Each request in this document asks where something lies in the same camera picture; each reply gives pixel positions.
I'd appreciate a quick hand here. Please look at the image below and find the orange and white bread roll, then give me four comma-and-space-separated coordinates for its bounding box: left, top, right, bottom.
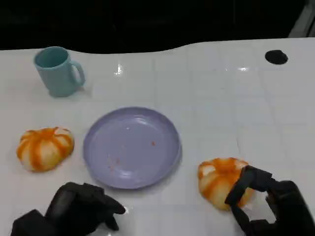
16, 126, 75, 173
198, 157, 255, 211

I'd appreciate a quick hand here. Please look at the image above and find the lilac plate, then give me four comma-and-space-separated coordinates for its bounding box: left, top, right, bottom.
83, 106, 183, 190

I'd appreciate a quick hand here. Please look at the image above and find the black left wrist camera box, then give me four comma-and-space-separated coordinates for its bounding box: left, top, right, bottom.
10, 209, 59, 236

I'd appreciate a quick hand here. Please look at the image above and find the black round table grommet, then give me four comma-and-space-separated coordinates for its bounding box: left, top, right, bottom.
264, 50, 288, 65

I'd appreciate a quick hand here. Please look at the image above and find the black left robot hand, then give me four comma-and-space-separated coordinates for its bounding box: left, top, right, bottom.
45, 181, 126, 236

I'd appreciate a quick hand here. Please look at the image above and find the grey white furniture frame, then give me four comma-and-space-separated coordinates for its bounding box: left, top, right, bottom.
287, 0, 315, 38

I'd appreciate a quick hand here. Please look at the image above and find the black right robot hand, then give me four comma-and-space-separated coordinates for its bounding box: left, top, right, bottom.
224, 165, 315, 236

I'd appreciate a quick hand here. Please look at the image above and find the pale green mug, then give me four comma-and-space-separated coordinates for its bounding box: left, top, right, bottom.
33, 46, 86, 98

